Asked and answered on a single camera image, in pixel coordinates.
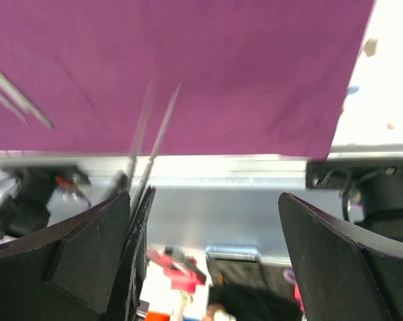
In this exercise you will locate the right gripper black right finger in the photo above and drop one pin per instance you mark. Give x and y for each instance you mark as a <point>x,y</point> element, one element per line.
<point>343,271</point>

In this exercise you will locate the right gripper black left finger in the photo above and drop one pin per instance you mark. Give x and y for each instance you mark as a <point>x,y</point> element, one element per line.
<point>70,270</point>

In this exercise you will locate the large silver tweezers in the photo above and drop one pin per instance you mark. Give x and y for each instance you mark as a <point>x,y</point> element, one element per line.
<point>21,101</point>

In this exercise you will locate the small silver tweezers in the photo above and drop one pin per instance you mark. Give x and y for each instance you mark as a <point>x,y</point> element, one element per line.
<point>8,105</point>

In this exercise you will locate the maroon surgical cloth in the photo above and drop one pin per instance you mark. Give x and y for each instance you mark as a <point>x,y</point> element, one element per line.
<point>253,77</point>

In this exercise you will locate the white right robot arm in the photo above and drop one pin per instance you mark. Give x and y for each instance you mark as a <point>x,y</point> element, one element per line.
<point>214,212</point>

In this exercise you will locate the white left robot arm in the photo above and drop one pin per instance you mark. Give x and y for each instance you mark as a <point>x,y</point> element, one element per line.
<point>23,210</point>

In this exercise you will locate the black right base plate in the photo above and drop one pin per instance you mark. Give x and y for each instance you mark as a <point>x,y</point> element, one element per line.
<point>339,172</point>

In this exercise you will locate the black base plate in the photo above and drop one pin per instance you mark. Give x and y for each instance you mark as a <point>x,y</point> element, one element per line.
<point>339,172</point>
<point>68,174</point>

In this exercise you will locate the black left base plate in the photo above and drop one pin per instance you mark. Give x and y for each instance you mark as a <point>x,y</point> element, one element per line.
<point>68,174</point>

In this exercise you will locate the aluminium rail frame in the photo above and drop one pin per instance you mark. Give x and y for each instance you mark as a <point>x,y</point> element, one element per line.
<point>206,168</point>

